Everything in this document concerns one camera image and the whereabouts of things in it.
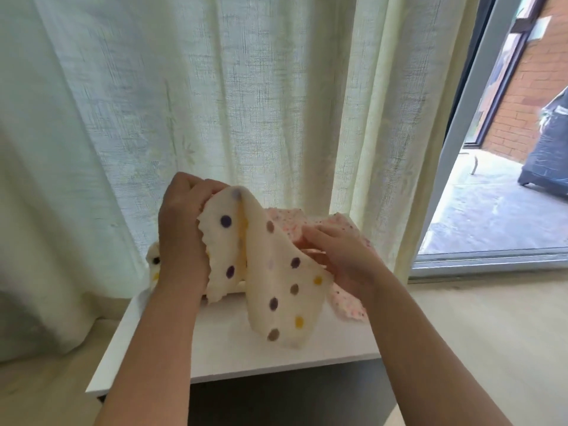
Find person's right hand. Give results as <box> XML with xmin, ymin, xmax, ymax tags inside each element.
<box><xmin>297</xmin><ymin>224</ymin><xmax>393</xmax><ymax>302</ymax></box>

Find person's left hand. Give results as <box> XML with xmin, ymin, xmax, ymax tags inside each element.
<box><xmin>158</xmin><ymin>172</ymin><xmax>230</xmax><ymax>298</ymax></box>

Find pink floral cloths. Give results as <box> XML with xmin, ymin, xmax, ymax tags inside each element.
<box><xmin>266</xmin><ymin>206</ymin><xmax>376</xmax><ymax>320</ymax></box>

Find person's right forearm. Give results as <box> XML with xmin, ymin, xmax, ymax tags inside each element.
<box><xmin>364</xmin><ymin>270</ymin><xmax>511</xmax><ymax>426</ymax></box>

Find person's left forearm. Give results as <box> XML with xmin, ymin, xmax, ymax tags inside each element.
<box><xmin>93</xmin><ymin>283</ymin><xmax>209</xmax><ymax>426</ymax></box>

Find white table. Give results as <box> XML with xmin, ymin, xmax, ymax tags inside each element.
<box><xmin>86</xmin><ymin>286</ymin><xmax>401</xmax><ymax>426</ymax></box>

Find white linen curtain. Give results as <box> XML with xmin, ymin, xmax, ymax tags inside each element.
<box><xmin>0</xmin><ymin>0</ymin><xmax>480</xmax><ymax>360</ymax></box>

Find dark blue tarpaulin cover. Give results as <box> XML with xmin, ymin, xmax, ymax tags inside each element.
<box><xmin>519</xmin><ymin>86</ymin><xmax>568</xmax><ymax>199</ymax></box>

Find white sliding door frame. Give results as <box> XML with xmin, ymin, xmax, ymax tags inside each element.
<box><xmin>410</xmin><ymin>0</ymin><xmax>568</xmax><ymax>279</ymax></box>

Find dark balcony window frame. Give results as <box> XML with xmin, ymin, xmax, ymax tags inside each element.
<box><xmin>461</xmin><ymin>0</ymin><xmax>544</xmax><ymax>151</ymax></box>

